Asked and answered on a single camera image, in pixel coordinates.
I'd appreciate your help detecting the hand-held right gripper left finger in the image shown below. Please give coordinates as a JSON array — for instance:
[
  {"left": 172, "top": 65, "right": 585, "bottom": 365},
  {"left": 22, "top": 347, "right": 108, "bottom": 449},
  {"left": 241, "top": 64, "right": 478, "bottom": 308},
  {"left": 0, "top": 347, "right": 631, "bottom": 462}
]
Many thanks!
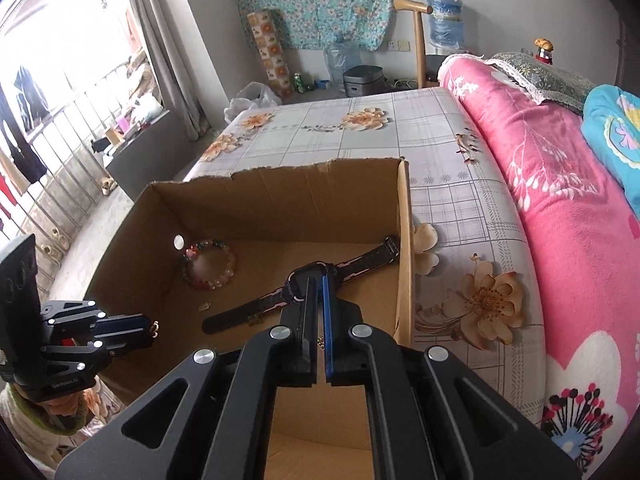
[{"left": 54, "top": 262, "right": 323, "bottom": 480}]

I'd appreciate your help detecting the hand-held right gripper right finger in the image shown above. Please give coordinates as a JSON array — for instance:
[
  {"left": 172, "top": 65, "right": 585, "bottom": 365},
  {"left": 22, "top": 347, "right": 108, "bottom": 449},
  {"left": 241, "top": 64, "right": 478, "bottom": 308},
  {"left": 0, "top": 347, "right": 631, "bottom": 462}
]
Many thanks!
[{"left": 322, "top": 272, "right": 584, "bottom": 480}]

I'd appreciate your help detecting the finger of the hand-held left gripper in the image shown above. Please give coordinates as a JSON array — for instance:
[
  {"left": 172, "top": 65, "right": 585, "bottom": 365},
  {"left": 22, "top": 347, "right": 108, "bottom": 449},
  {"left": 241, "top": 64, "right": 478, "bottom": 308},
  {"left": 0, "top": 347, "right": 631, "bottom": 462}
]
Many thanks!
[
  {"left": 46, "top": 331, "right": 154, "bottom": 367},
  {"left": 42, "top": 300, "right": 152, "bottom": 337}
]

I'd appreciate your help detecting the cardboard box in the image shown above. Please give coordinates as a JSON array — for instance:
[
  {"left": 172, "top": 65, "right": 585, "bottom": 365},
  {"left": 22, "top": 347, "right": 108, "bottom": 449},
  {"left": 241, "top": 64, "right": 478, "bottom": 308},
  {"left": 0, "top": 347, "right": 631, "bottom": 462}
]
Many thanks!
[{"left": 82, "top": 157, "right": 416, "bottom": 480}]

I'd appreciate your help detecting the person's left forearm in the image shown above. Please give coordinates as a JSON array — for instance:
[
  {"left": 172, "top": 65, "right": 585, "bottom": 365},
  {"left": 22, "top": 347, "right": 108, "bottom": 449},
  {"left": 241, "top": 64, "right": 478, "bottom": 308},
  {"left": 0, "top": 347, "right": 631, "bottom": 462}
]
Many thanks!
[{"left": 0, "top": 385, "right": 101, "bottom": 467}]

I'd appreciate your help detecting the dark blue wrist watch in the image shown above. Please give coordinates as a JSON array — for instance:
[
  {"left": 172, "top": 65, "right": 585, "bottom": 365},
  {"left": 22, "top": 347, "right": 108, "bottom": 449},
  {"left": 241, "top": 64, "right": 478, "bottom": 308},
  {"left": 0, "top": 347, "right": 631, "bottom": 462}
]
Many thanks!
[{"left": 202, "top": 235, "right": 401, "bottom": 335}]

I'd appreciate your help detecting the metal window railing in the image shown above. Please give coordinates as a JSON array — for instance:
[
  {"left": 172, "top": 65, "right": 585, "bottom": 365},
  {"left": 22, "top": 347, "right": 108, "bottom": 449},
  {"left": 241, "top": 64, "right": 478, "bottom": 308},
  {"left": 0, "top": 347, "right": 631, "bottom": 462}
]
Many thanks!
[{"left": 0, "top": 50, "right": 167, "bottom": 302}]

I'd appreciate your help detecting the dark grey cabinet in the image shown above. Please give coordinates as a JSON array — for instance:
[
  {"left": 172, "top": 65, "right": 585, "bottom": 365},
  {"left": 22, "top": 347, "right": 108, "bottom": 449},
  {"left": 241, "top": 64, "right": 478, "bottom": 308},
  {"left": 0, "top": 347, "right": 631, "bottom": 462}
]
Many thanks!
[{"left": 107, "top": 110, "right": 174, "bottom": 202}]

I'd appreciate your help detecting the dark hanging garment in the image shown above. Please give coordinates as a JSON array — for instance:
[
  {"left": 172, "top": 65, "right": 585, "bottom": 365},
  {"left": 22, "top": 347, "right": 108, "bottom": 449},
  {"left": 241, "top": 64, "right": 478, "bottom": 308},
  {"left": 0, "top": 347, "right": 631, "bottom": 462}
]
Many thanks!
[{"left": 0, "top": 65, "right": 52, "bottom": 187}]

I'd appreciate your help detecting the floral plaid bed sheet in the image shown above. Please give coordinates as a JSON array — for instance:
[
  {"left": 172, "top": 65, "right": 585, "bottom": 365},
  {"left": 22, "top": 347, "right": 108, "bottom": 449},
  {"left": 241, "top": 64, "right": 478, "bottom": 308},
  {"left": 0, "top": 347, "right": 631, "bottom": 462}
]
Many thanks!
[{"left": 182, "top": 87, "right": 547, "bottom": 411}]

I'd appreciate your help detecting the white plastic bag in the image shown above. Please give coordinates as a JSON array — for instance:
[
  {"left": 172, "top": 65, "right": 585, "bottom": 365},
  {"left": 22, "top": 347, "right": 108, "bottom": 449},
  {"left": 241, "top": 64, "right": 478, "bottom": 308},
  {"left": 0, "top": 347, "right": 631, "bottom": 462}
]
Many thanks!
[{"left": 223, "top": 81, "right": 284, "bottom": 124}]

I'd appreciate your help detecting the grey rice cooker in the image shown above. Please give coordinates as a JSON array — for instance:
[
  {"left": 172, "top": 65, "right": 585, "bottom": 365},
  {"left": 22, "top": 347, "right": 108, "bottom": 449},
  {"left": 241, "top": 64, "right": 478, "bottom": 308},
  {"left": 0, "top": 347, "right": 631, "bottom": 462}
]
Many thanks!
[{"left": 342, "top": 65, "right": 389, "bottom": 97}]

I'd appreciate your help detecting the pink floral blanket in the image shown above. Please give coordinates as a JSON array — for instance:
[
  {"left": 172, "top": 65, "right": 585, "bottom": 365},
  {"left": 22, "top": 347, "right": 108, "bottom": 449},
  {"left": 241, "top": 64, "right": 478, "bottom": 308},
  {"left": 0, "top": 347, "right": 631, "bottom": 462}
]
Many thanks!
[{"left": 437, "top": 52, "right": 640, "bottom": 480}]

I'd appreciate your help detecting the clear empty water jug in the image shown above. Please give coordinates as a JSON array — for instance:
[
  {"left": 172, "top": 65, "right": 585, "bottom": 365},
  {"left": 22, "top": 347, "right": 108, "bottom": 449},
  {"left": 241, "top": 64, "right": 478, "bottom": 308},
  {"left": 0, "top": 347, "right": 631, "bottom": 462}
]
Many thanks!
[{"left": 325, "top": 30, "right": 362, "bottom": 92}]

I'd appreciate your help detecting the checkered floral rolled mat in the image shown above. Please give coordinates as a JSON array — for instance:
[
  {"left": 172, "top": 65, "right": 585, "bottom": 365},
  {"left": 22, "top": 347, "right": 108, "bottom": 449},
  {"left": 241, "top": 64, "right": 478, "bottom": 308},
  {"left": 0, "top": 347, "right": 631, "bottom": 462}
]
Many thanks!
[{"left": 247, "top": 9, "right": 294, "bottom": 99}]

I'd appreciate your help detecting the grey curtain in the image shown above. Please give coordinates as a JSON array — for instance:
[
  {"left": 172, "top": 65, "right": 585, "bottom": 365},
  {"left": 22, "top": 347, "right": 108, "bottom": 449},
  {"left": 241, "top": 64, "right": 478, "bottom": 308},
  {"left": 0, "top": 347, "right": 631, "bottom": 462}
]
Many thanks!
[{"left": 120, "top": 0, "right": 227, "bottom": 144}]

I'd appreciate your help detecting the wooden crutch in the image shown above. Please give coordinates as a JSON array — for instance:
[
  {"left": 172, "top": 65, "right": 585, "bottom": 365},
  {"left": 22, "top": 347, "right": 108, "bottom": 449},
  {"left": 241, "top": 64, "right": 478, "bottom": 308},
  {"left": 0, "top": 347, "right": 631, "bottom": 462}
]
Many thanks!
[{"left": 392, "top": 0, "right": 442, "bottom": 90}]

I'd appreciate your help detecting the blue water jug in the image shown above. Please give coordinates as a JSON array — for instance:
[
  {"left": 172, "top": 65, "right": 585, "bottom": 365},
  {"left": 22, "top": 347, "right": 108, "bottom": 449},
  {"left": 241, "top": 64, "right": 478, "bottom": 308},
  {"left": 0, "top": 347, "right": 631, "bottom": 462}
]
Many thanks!
[{"left": 426, "top": 0, "right": 466, "bottom": 54}]

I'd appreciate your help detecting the grey floral lace pillow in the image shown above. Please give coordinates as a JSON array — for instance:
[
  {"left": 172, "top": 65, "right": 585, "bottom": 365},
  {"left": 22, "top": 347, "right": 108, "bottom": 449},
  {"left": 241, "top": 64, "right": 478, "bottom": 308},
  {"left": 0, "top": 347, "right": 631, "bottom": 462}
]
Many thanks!
[{"left": 485, "top": 51, "right": 599, "bottom": 114}]

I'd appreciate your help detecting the small figurine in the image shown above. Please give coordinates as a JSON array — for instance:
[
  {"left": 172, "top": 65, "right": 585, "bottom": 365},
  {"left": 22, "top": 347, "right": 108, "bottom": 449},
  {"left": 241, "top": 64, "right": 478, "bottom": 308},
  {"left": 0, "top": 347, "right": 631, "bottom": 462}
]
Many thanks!
[{"left": 532, "top": 37, "right": 555, "bottom": 66}]

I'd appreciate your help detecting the dark bed headboard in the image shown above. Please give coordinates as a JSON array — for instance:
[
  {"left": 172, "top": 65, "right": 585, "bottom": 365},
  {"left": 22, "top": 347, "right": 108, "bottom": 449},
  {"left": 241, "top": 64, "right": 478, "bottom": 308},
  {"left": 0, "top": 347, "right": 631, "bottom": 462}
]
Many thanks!
[{"left": 612, "top": 5, "right": 640, "bottom": 92}]

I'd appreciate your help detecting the multicolour bead bracelet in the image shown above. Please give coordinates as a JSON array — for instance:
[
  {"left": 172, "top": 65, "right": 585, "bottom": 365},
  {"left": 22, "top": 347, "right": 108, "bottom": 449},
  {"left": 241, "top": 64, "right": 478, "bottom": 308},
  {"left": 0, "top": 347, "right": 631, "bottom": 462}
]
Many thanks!
[{"left": 180, "top": 240, "right": 237, "bottom": 291}]

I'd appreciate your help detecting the teal floral wall cloth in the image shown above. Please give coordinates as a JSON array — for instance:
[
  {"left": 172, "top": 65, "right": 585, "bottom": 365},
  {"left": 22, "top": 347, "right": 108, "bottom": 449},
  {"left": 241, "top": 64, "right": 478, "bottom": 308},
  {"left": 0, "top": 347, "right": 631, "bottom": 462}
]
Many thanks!
[{"left": 235, "top": 0, "right": 416, "bottom": 52}]

